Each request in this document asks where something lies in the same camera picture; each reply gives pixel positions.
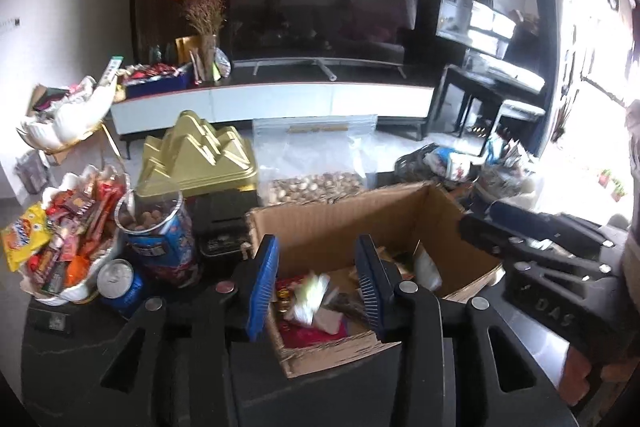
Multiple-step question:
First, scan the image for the pink yogurt snack packet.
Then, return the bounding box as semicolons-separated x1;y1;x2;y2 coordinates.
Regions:
274;277;347;349

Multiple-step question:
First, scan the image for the white purple snack bar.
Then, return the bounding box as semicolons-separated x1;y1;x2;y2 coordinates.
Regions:
412;241;442;293

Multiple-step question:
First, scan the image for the white orange pastry packet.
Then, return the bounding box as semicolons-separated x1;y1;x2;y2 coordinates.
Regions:
284;272;330;326

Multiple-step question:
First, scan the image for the brown white snack packet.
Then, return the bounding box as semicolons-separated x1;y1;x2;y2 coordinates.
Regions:
352;236;414;286

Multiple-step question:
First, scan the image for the person right hand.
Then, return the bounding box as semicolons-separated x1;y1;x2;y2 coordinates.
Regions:
558;347;639;407

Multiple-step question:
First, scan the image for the brown cardboard box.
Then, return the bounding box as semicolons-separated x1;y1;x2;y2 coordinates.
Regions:
246;182;500;379

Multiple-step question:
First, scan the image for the blue chocolate cup container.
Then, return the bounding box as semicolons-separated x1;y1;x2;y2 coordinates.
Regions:
114;183;198;287

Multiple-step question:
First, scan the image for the piano stool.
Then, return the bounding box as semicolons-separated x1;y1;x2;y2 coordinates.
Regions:
495;100;546;150

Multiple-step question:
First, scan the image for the blue soda can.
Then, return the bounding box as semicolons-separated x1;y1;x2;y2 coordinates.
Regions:
96;259;144;319

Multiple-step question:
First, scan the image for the clear bag of nuts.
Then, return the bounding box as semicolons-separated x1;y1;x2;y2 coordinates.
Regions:
252;115;378;206

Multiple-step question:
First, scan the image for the gold mountain shaped tin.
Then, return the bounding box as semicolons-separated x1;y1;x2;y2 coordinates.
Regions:
138;109;258;197

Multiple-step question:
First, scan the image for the white shell snack bowl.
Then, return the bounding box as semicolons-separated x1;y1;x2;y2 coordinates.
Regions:
18;165;130;307

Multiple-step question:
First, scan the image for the black piano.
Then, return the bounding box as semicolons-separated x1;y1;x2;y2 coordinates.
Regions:
404;0;547;139

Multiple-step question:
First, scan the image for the black remote control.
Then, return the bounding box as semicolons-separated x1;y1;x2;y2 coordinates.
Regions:
27;309;73;336

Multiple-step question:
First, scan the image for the white tv cabinet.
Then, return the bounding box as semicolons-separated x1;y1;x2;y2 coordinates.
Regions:
111;82;434;136

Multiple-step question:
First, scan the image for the yellow chip packet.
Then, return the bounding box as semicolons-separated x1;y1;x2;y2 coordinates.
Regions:
1;202;51;272

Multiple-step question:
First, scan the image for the blue snack tray box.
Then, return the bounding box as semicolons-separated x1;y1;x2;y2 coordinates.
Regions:
122;63;193;100

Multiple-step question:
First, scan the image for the grey trash bin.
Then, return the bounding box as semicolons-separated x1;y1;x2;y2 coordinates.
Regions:
15;150;51;195

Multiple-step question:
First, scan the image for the upper white shell bowl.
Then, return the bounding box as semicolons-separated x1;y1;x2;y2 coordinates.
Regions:
16;77;117;153

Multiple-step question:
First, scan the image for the black television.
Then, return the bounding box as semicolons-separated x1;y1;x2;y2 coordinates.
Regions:
222;0;418;68

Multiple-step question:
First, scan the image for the dried flower vase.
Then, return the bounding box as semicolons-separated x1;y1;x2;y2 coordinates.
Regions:
182;0;226;81

